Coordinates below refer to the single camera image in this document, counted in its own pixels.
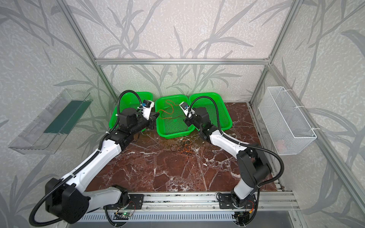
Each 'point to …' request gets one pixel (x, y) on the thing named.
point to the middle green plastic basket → (170, 121)
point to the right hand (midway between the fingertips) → (185, 105)
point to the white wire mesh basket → (289, 129)
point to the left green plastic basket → (129, 100)
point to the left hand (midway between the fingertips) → (160, 109)
